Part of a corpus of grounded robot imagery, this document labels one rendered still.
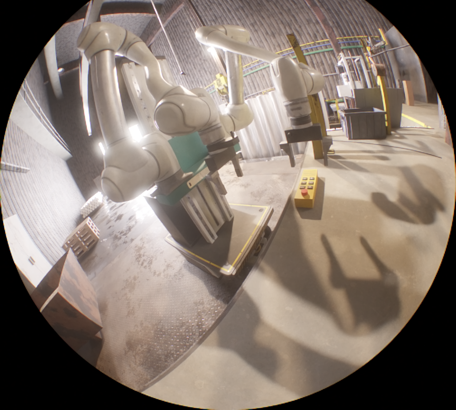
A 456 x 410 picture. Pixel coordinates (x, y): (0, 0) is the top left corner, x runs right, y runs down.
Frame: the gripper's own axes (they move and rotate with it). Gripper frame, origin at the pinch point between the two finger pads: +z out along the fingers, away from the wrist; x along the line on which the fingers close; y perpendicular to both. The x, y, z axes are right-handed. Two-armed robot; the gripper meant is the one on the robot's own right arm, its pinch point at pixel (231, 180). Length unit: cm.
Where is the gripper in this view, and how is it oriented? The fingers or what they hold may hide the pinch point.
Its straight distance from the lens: 58.9
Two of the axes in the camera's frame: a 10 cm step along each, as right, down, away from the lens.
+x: -5.3, 5.4, -6.5
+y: -7.7, 0.2, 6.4
